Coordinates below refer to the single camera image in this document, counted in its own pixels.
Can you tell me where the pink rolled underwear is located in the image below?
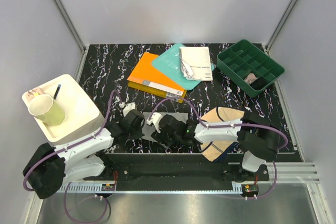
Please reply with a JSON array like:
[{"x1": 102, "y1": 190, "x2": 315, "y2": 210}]
[{"x1": 244, "y1": 73, "x2": 258, "y2": 84}]

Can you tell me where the cream plastic bin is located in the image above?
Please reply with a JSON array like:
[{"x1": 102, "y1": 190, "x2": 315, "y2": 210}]
[{"x1": 22, "y1": 74, "x2": 104, "y2": 145}]

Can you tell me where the green compartment tray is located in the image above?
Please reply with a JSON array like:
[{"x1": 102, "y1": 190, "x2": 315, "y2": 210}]
[{"x1": 217, "y1": 39, "x2": 285, "y2": 98}]

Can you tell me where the white Canon safety booklet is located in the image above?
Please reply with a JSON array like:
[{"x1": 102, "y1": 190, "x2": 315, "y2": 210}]
[{"x1": 179, "y1": 46, "x2": 213, "y2": 81}]

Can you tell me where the teal plastic board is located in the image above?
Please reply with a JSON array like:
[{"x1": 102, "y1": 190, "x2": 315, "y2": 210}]
[{"x1": 152, "y1": 44, "x2": 215, "y2": 90}]

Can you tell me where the blue black pen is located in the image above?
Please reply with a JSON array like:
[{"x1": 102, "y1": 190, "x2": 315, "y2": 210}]
[{"x1": 53, "y1": 84, "x2": 61, "y2": 100}]

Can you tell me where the grey underwear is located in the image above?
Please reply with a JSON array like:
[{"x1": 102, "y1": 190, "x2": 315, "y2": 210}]
[{"x1": 141, "y1": 112, "x2": 188, "y2": 143}]

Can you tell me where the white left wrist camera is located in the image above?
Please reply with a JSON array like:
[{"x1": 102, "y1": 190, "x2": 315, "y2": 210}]
[{"x1": 119, "y1": 102, "x2": 137, "y2": 117}]

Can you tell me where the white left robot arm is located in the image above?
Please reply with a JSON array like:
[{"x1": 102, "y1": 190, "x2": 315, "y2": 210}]
[{"x1": 23, "y1": 109, "x2": 145, "y2": 199}]

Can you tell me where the beige underwear navy trim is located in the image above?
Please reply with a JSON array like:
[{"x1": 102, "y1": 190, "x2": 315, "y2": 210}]
[{"x1": 200, "y1": 107, "x2": 244, "y2": 162}]

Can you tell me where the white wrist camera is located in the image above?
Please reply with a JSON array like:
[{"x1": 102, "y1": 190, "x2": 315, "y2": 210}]
[
  {"x1": 119, "y1": 102, "x2": 137, "y2": 117},
  {"x1": 146, "y1": 112, "x2": 163, "y2": 133}
]

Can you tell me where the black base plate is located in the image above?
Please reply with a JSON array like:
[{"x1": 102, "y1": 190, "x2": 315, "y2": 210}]
[{"x1": 86, "y1": 153, "x2": 270, "y2": 194}]

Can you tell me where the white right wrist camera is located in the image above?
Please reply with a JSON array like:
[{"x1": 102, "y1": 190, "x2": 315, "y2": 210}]
[{"x1": 146, "y1": 112, "x2": 163, "y2": 133}]

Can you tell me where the green paper cup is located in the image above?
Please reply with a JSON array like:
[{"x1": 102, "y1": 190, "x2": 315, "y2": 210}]
[{"x1": 28, "y1": 94, "x2": 65, "y2": 126}]

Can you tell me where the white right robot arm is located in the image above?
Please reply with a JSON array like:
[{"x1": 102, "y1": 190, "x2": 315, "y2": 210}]
[{"x1": 146, "y1": 112, "x2": 286, "y2": 180}]

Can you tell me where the orange folder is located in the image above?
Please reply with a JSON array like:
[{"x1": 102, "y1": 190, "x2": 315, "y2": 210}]
[{"x1": 127, "y1": 52, "x2": 185, "y2": 96}]

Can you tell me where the yellow binder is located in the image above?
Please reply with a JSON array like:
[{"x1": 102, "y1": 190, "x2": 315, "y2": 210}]
[{"x1": 128, "y1": 81, "x2": 187, "y2": 103}]

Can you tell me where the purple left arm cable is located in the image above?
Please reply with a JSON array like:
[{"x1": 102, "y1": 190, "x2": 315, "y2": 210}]
[{"x1": 23, "y1": 89, "x2": 124, "y2": 221}]

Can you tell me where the pink sticky note pad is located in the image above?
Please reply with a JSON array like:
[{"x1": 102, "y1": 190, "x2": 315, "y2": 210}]
[{"x1": 25, "y1": 87, "x2": 44, "y2": 103}]

